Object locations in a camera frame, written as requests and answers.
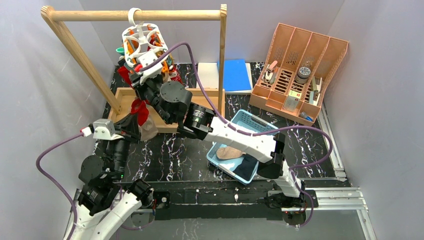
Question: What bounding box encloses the purple cable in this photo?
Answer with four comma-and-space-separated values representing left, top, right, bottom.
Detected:
139, 41, 334, 228
35, 132, 85, 240

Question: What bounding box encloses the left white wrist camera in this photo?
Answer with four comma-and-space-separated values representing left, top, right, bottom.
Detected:
80, 118, 123, 141

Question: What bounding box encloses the grey round tin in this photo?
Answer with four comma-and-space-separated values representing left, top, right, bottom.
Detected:
294, 66, 312, 84

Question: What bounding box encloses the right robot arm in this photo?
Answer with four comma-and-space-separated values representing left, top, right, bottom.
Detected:
128, 71, 305, 208

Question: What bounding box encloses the white sock hanger with clips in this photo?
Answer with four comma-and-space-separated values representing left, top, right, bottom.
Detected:
116, 7, 176, 74

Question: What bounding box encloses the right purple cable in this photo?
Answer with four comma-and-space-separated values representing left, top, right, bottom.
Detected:
139, 41, 334, 228

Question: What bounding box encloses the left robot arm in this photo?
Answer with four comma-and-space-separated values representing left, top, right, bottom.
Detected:
66, 114, 155, 240

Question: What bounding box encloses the white small box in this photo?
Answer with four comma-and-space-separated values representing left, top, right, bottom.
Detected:
283, 90, 302, 112

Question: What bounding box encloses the long red hanging sock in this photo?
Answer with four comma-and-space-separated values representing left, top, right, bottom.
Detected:
117, 66, 132, 86

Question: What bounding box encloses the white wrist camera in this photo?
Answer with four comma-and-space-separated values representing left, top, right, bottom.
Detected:
80, 118, 123, 141
134, 49, 163, 84

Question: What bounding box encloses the navy sock in basket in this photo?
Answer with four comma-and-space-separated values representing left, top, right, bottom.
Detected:
233, 154, 258, 183

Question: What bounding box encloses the white board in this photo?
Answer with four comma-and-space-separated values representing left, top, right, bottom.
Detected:
197, 62, 253, 95

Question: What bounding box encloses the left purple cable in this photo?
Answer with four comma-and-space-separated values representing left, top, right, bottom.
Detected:
35, 132, 85, 240

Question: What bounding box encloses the stapler in organizer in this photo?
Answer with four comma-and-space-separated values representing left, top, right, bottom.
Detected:
262, 60, 278, 85

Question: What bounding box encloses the light blue plastic basket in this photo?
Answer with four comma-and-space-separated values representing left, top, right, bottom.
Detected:
206, 109, 277, 185

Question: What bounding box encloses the beige sock in basket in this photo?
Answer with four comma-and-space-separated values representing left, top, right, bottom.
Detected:
216, 146, 246, 160

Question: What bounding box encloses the blue folder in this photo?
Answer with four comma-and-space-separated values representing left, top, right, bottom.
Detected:
223, 59, 253, 94

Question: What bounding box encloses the pink desk file organizer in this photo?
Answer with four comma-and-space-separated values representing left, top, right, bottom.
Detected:
249, 23, 349, 126

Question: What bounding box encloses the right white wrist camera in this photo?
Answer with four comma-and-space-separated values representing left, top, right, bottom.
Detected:
134, 49, 163, 84

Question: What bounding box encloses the metal base rail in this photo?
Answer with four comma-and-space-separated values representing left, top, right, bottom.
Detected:
62, 185, 369, 240

